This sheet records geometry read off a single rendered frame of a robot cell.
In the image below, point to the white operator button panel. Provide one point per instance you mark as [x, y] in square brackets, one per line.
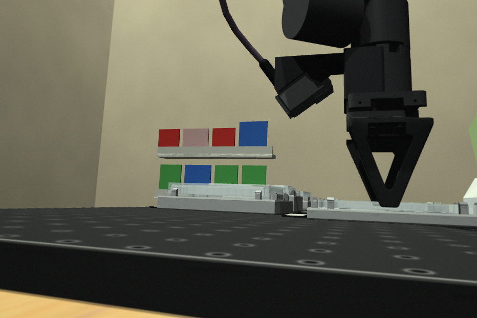
[471, 195]

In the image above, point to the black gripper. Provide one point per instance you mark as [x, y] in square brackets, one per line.
[377, 122]

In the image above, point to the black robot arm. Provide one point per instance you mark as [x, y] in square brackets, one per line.
[301, 81]

